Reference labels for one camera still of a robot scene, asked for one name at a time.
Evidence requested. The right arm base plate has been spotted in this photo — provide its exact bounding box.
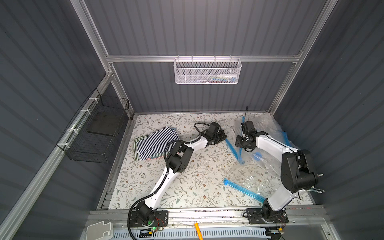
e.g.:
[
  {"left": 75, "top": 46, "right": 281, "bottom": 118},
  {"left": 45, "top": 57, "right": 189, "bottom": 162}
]
[{"left": 243, "top": 208, "right": 289, "bottom": 225}]

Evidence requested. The clear blue-zip vacuum bag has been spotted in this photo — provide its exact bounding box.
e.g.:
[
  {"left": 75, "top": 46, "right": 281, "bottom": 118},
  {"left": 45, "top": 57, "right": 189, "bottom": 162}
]
[{"left": 223, "top": 179, "right": 266, "bottom": 203}]

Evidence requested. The orange pencil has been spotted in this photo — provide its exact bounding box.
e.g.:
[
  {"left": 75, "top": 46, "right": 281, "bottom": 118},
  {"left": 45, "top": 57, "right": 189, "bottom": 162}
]
[{"left": 194, "top": 223, "right": 203, "bottom": 240}]

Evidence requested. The black corrugated cable conduit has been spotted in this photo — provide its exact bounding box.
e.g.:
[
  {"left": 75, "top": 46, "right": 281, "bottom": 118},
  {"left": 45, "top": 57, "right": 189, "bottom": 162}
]
[{"left": 127, "top": 139, "right": 187, "bottom": 240}]

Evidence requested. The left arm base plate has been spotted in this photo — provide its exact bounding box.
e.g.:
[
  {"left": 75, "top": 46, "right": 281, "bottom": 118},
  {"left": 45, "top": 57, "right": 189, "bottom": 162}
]
[{"left": 128, "top": 211, "right": 169, "bottom": 228}]

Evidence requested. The vacuum bag with navy striped garment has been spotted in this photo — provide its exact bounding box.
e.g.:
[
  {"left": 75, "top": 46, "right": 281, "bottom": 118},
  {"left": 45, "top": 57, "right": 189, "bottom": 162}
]
[{"left": 225, "top": 137, "right": 251, "bottom": 165}]

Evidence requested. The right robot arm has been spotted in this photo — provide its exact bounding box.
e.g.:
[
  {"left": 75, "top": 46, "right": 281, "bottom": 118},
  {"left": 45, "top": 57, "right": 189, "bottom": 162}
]
[{"left": 235, "top": 121, "right": 319, "bottom": 218}]

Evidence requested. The vacuum bag with black striped garment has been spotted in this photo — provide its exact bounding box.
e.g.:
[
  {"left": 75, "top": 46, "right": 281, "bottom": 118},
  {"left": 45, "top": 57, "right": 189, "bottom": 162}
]
[{"left": 235, "top": 111, "right": 300, "bottom": 162}]

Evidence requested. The green white striped garment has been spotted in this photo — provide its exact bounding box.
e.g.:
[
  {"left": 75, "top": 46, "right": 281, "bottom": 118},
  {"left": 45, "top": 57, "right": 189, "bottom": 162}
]
[{"left": 133, "top": 136, "right": 145, "bottom": 161}]

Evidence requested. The white wire wall basket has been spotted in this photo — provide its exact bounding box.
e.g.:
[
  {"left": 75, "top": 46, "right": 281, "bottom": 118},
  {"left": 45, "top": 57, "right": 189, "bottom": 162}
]
[{"left": 173, "top": 58, "right": 242, "bottom": 85}]

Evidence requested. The black wire wall basket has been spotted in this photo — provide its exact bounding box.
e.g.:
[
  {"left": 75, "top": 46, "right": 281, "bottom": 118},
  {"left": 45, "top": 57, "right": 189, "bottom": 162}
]
[{"left": 57, "top": 87, "right": 130, "bottom": 164}]

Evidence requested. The white plastic holder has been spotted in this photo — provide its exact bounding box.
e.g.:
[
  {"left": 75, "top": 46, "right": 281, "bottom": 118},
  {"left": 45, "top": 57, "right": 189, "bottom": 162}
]
[{"left": 86, "top": 221, "right": 114, "bottom": 240}]

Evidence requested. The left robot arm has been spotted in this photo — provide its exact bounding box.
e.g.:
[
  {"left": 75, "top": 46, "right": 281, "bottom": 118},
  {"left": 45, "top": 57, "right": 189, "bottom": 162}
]
[{"left": 130, "top": 122, "right": 227, "bottom": 226}]

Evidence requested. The navy white striped garment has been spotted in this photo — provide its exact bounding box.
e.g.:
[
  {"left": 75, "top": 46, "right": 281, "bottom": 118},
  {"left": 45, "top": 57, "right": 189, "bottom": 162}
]
[{"left": 138, "top": 127, "right": 179, "bottom": 161}]

